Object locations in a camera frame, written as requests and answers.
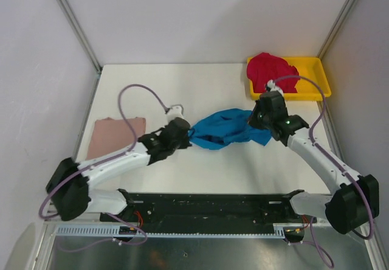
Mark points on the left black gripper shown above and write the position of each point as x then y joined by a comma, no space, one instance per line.
185,143

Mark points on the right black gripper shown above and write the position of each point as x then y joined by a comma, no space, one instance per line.
253,120

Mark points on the blue t shirt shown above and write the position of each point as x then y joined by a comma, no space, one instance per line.
226,127

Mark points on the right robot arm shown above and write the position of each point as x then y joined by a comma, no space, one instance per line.
340,179

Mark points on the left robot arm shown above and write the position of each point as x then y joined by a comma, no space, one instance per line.
72,187

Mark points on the red t shirt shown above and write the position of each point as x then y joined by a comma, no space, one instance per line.
264,67

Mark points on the yellow plastic tray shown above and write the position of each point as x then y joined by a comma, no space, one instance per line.
298,89

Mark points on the folded pink t shirt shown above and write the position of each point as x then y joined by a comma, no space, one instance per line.
110,135

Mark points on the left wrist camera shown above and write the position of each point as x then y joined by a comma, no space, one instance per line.
174,111

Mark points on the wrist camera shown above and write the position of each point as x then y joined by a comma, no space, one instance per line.
174,111
271,86

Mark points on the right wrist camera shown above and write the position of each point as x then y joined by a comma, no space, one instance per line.
271,86

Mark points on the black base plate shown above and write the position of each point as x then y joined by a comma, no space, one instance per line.
294,228

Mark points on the white cable duct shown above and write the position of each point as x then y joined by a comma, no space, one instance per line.
119,231

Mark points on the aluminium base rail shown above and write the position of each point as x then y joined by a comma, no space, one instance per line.
54,215

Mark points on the right aluminium frame post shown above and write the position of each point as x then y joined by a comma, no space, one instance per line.
344,13

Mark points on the aluminium frame post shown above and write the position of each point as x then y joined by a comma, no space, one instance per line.
344,13
79,33

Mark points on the left aluminium frame post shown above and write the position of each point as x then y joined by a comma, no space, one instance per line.
79,33

